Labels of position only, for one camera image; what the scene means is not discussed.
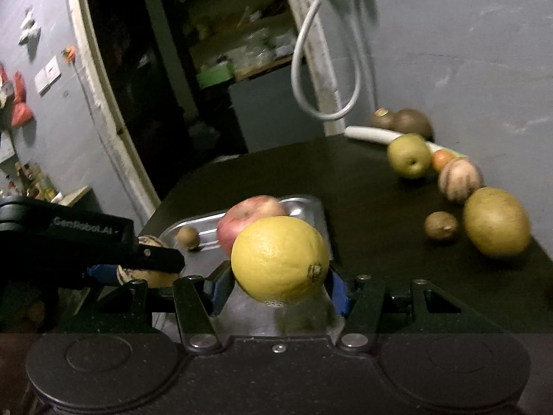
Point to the white wall switch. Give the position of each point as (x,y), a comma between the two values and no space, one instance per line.
(47,75)

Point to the grey-blue cabinet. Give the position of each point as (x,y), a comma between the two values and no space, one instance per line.
(276,108)

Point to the metal tray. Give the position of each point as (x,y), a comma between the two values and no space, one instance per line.
(298,207)

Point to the red hanging bag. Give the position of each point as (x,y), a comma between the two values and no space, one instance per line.
(20,103)

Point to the small orange tangerine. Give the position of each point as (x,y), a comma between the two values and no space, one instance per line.
(441,160)

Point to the green box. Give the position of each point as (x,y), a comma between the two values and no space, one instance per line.
(215,75)

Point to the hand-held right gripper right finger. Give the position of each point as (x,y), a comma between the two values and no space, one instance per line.
(339,294)

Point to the plain brown kiwi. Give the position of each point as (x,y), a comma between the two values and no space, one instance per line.
(414,123)

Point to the striped pepino melon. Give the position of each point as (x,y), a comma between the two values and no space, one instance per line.
(151,280)
(460,180)

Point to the red apple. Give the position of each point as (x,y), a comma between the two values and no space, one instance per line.
(246,220)

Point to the white wall hook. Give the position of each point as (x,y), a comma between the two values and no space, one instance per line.
(29,26)

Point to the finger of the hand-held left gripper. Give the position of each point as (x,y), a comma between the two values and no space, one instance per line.
(103,274)
(160,261)

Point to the yellow-green pear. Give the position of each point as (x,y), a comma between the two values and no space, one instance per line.
(408,155)

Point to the small brown kiwi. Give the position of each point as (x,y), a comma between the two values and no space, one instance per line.
(188,237)
(440,226)

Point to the brown kiwi with sticker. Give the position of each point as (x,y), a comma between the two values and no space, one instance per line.
(382,119)

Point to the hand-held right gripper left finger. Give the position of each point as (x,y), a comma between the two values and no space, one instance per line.
(220,287)

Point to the white door frame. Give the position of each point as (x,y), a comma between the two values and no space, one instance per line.
(97,95)

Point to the white leek stalk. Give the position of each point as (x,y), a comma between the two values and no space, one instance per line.
(367,133)

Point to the large yellow-green mango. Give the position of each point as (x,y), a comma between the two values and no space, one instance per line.
(497,221)

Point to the yellow lemon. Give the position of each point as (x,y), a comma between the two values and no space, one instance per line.
(276,259)

